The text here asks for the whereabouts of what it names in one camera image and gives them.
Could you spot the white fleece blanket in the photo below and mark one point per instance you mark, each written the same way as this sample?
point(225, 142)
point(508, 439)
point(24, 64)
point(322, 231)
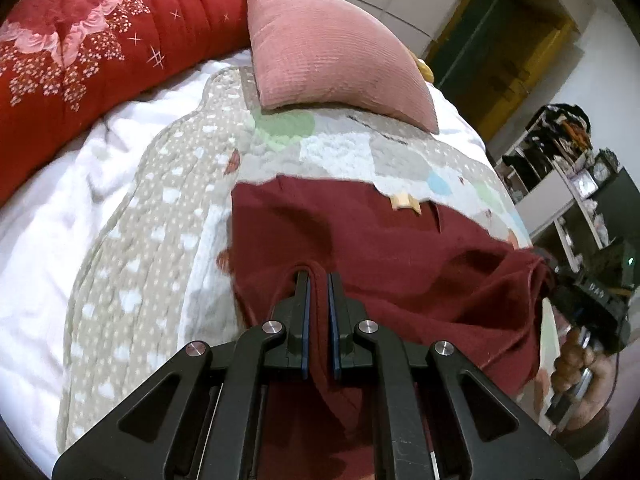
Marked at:
point(50, 260)

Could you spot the quilted patchwork bedspread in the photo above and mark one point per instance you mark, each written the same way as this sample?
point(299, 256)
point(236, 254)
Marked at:
point(150, 210)

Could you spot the dark green cabinet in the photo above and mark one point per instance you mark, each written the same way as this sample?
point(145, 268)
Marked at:
point(620, 210)

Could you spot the person's right hand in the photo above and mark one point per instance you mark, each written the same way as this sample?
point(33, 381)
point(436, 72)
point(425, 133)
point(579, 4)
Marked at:
point(595, 380)

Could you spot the green door with yellow frame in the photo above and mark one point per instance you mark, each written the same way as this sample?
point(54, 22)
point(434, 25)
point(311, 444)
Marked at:
point(500, 45)

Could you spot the small table clock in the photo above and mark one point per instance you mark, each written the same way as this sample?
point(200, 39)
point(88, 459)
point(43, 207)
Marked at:
point(606, 165)

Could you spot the maroon pants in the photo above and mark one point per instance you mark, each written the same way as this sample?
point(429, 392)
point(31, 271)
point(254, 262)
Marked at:
point(400, 270)

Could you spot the person's right forearm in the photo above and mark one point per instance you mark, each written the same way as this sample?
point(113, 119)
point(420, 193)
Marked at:
point(585, 435)

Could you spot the white cluttered shelf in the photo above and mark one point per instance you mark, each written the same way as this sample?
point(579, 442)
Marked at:
point(545, 170)

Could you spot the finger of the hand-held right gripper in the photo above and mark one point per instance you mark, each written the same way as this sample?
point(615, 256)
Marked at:
point(567, 305)
point(547, 262)

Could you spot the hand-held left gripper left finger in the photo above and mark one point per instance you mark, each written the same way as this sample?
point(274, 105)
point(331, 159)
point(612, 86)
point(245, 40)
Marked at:
point(302, 300)

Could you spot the yellow cloth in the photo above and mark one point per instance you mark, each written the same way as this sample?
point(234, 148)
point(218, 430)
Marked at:
point(425, 70)

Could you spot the pink ribbed pillow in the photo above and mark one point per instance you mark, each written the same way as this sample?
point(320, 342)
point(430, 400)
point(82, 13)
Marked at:
point(330, 50)

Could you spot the red floral quilt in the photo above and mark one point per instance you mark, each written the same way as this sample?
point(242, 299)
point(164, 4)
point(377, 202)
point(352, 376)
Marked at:
point(75, 60)

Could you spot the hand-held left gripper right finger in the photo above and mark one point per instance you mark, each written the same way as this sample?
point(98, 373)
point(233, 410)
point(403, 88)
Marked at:
point(334, 310)

